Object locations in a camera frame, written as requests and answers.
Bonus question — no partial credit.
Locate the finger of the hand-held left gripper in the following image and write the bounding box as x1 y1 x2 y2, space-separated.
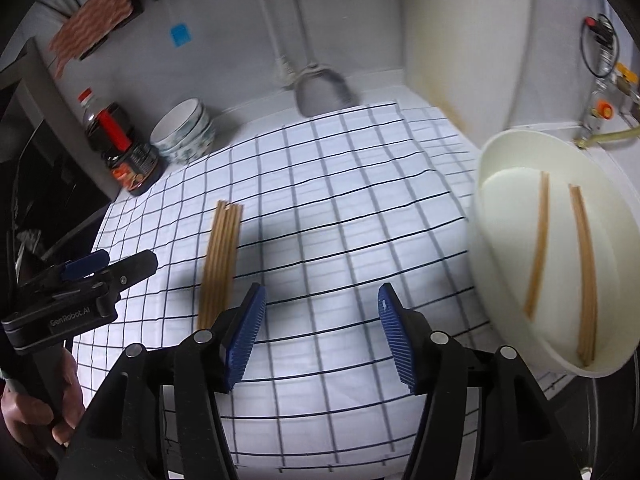
70 250 159 311
20 249 110 293

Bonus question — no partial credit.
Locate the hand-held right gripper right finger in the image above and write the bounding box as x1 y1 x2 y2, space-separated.
377 282 583 480

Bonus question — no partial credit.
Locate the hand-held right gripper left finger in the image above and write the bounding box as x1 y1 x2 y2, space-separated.
57 282 268 480

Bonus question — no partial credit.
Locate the row of wooden chopsticks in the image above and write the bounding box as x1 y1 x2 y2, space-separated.
197 200 244 331

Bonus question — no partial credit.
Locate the cream plastic basin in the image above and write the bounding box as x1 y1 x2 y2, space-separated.
467 129 638 378

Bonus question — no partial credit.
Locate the single wooden chopstick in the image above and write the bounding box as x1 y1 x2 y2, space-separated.
522 171 550 319
568 185 592 366

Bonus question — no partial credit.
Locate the person's left hand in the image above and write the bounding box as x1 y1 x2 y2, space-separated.
0 347 86 448

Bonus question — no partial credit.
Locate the black stove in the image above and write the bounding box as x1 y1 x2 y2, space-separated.
0 40 123 271

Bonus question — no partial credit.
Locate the dark soy sauce bottle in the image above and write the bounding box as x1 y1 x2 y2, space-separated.
76 88 161 197

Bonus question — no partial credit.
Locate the white patterned ceramic bowl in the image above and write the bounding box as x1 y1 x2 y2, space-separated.
167 115 217 164
159 107 213 160

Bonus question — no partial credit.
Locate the stack of ceramic bowls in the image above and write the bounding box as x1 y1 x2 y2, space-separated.
150 99 208 153

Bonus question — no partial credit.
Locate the white black-checked cloth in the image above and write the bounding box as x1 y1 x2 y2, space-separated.
70 100 571 476

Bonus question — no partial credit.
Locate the pink striped towel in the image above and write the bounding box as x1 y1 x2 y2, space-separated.
49 0 135 78

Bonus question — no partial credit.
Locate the metal spatula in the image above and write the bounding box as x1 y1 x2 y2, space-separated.
285 0 358 117

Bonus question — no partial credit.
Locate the grey regulator with orange knob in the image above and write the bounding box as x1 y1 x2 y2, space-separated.
580 95 615 133

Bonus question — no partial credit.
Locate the white cutting board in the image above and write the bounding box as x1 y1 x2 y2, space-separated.
402 0 536 133

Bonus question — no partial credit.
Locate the metal gas pipe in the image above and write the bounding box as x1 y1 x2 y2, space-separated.
597 42 613 101

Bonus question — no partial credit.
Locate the black valve with red button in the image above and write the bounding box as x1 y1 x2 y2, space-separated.
582 14 613 43

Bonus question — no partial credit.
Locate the brass valve with yellow handle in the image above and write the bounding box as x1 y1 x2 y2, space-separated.
612 62 640 96

